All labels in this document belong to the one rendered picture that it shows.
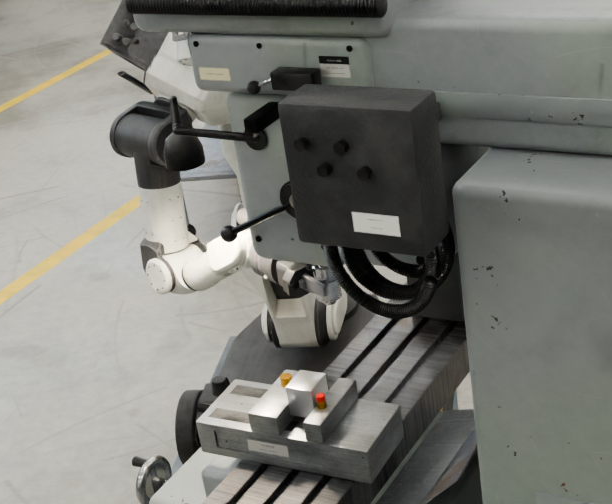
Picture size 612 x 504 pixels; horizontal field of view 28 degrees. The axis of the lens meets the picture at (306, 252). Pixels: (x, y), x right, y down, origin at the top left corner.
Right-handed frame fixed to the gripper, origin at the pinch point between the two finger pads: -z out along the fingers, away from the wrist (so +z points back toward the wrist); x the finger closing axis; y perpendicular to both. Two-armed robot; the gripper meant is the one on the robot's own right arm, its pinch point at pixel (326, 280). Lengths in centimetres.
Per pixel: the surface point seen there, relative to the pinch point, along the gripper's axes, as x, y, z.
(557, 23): 8, -53, -50
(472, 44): 3, -50, -38
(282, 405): -15.9, 17.4, -3.0
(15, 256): 69, 128, 327
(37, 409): 14, 126, 202
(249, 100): -10.2, -38.1, 0.0
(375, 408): -2.2, 21.3, -12.1
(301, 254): -8.5, -10.8, -5.5
